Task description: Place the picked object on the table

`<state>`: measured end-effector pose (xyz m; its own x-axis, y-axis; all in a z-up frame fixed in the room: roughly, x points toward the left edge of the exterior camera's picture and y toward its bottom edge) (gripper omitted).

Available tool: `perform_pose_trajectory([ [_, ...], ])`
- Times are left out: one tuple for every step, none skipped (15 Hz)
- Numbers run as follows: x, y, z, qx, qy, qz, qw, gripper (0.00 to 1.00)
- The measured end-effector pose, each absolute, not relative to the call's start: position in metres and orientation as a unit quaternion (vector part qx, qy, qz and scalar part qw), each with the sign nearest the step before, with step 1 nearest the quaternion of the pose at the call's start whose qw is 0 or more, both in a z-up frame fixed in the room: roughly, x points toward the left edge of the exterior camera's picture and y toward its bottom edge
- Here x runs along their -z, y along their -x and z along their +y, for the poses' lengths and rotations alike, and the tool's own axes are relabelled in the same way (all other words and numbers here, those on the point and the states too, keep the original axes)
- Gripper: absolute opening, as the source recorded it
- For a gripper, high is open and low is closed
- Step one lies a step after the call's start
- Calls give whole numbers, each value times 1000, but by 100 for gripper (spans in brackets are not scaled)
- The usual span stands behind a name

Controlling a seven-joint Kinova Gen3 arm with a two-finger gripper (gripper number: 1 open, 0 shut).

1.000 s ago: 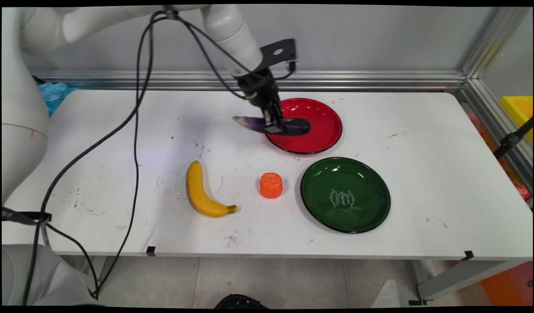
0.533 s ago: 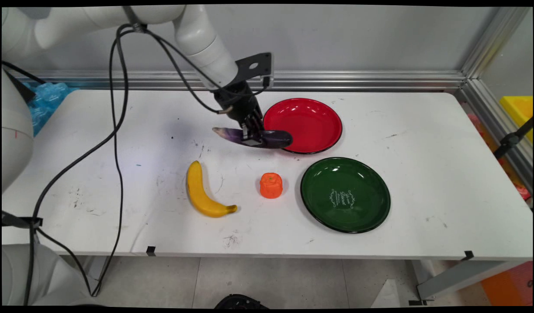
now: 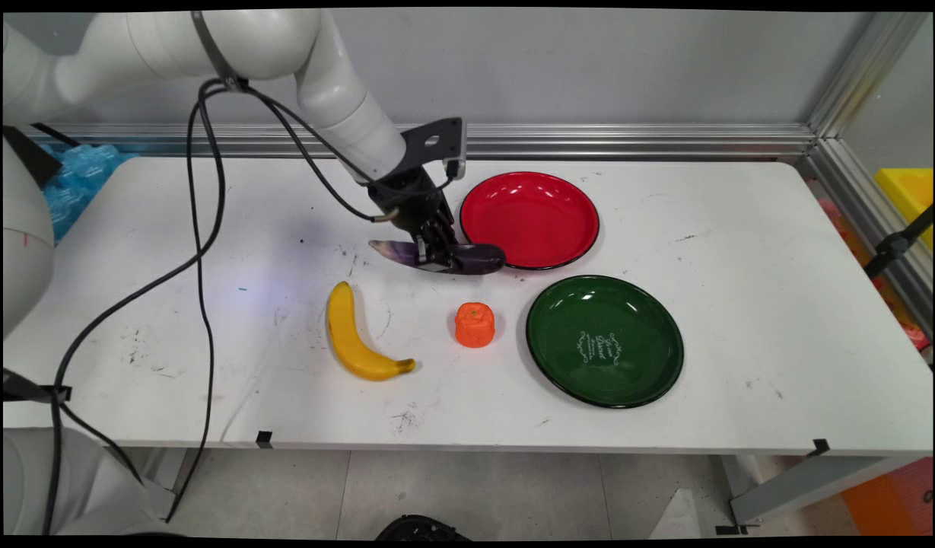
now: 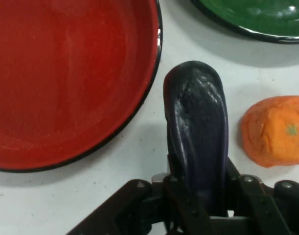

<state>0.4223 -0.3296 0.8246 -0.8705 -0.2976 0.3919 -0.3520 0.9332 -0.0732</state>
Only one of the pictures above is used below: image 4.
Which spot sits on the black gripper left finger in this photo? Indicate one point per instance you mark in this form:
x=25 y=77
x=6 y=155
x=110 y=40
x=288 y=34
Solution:
x=139 y=208

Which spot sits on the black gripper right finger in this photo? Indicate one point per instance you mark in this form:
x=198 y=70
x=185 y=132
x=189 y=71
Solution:
x=266 y=210

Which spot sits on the dark purple toy eggplant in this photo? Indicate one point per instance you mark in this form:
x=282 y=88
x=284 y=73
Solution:
x=200 y=127

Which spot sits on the orange toy tangerine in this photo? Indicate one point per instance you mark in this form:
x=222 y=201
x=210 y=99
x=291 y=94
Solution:
x=276 y=132

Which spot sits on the red plate with black rim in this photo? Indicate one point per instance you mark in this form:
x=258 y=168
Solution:
x=66 y=80

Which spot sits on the green plate with white print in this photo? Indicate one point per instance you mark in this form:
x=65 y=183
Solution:
x=261 y=17

